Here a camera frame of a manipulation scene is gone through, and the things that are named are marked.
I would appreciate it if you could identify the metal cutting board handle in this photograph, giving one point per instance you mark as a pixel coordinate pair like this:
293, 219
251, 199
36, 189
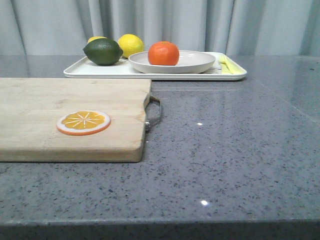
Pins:
154, 113

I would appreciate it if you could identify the yellow plastic fork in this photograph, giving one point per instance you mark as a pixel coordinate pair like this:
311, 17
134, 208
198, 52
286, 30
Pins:
224, 64

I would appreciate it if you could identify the white bear print tray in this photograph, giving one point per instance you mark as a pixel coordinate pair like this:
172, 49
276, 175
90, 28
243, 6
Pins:
84, 68

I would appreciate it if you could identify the dark green lime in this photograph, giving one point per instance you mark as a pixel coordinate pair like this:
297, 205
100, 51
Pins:
103, 51

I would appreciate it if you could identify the orange slice toy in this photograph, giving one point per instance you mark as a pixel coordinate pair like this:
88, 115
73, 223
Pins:
83, 123

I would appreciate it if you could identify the wooden cutting board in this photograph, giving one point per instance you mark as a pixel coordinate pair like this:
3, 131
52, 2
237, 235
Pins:
31, 107

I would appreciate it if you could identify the grey curtain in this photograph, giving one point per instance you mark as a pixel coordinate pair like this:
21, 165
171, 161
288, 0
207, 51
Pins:
233, 27

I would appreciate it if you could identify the orange mandarin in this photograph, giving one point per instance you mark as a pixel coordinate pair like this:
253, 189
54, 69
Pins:
163, 53

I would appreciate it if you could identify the yellow plastic utensil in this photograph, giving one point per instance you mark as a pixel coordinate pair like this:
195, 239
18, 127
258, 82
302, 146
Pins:
235, 69

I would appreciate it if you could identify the yellow lemon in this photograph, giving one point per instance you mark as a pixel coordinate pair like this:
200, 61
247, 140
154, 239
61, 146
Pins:
130, 44
95, 38

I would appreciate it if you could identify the beige round plate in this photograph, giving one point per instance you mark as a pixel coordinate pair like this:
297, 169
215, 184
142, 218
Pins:
190, 62

